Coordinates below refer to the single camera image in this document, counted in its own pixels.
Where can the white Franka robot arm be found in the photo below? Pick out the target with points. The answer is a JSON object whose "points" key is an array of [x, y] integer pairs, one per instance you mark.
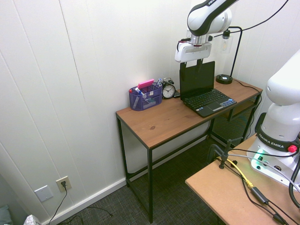
{"points": [[281, 93]]}

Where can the wooden desk black metal frame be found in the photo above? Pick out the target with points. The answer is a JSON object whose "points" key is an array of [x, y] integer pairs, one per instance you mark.
{"points": [[164, 117]]}

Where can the white blank wall plate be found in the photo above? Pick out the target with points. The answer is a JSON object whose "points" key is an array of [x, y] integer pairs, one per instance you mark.
{"points": [[43, 193]]}

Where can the blue capped pens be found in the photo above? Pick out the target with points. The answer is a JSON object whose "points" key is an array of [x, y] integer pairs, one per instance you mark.
{"points": [[159, 82]]}

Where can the light brown robot table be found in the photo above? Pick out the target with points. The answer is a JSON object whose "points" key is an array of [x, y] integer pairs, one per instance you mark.
{"points": [[222, 194]]}

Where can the patterned tissue box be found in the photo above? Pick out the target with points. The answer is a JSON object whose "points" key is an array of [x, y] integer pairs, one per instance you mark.
{"points": [[31, 220]]}

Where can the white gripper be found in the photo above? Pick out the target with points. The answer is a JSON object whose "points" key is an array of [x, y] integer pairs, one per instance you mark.
{"points": [[194, 51]]}

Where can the teal cushion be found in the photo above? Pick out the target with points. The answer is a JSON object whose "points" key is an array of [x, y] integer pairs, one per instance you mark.
{"points": [[4, 215]]}

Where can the black twin-bell alarm clock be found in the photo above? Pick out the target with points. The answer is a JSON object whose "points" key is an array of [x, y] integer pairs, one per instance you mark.
{"points": [[168, 91]]}

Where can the black desk lamp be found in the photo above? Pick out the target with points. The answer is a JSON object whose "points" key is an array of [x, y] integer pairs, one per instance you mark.
{"points": [[224, 79]]}

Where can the small black phone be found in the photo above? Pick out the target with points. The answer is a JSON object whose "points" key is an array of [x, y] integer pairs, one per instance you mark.
{"points": [[177, 95]]}

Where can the pink sticky note pad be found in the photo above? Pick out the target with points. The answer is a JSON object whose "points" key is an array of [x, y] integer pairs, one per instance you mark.
{"points": [[145, 83]]}

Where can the black metal table clamp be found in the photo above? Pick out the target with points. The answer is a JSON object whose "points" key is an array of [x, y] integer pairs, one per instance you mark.
{"points": [[223, 155]]}

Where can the black laptop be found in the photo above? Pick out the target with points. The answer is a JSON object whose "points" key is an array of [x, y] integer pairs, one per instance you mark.
{"points": [[199, 79]]}

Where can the purple mesh desk organizer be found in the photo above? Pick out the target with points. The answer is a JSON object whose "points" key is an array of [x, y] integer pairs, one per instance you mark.
{"points": [[140, 103]]}

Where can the white marker blue cap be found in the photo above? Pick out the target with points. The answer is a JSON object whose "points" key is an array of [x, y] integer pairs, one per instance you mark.
{"points": [[139, 91]]}

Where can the beige wall power outlet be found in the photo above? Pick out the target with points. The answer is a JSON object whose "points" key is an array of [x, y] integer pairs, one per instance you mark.
{"points": [[62, 184]]}

